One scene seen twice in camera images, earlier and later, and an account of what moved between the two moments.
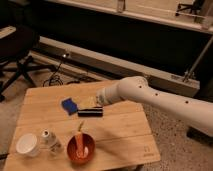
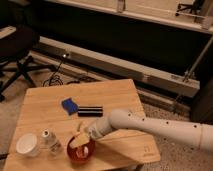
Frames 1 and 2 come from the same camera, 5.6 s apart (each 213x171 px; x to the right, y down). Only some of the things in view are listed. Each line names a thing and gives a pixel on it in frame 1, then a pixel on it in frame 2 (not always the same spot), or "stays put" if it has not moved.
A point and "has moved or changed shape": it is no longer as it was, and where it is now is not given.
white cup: (27, 145) stays put
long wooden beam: (122, 68) stays put
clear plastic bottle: (51, 144) stays put
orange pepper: (79, 143) has moved or changed shape
